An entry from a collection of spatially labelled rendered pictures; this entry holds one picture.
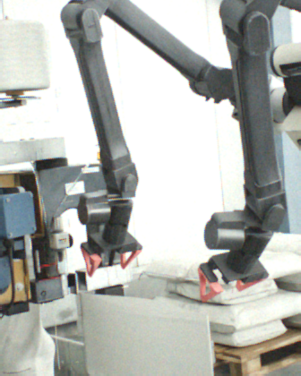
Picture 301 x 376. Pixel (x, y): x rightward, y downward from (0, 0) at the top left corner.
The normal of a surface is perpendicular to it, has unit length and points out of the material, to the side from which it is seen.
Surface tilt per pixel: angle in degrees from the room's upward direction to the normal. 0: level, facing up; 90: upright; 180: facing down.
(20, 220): 90
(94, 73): 102
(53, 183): 90
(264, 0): 116
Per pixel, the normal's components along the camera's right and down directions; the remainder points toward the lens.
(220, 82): 0.51, 0.19
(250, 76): 0.30, 0.48
